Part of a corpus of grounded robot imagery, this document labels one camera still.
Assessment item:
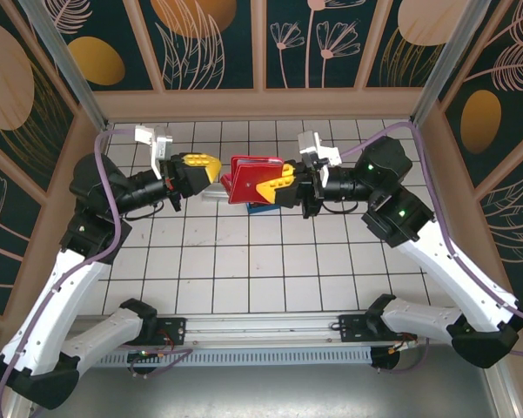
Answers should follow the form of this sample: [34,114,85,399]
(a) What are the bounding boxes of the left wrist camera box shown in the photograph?
[133,124,175,180]

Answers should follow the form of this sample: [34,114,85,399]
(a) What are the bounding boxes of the small green circuit board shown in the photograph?
[127,347,165,363]

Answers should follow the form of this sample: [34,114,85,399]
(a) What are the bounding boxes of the slotted grey cable duct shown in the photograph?
[77,347,373,369]

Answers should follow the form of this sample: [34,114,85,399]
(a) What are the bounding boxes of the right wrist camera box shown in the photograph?
[297,129,343,175]

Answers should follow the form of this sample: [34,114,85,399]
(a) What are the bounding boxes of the blue metal card stand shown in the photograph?
[247,200,282,215]

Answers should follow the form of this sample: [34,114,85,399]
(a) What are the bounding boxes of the grey metal sheet panel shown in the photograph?
[6,343,521,418]

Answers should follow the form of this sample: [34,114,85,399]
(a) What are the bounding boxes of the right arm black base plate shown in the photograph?
[338,313,375,345]

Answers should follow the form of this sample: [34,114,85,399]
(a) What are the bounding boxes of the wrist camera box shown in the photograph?
[297,129,343,175]
[133,124,175,180]

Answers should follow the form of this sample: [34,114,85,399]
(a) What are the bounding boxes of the aluminium mounting rail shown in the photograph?
[23,307,497,349]

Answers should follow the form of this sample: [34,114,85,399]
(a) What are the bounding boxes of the silver metal card stand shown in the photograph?
[201,185,228,204]

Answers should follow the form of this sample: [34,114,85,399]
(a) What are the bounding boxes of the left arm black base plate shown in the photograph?
[154,316,188,346]

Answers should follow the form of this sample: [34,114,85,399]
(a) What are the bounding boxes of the aluminium corner post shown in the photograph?
[408,0,506,128]
[17,0,114,134]

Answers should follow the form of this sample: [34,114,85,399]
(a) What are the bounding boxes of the red leather card holder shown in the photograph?
[220,154,285,206]

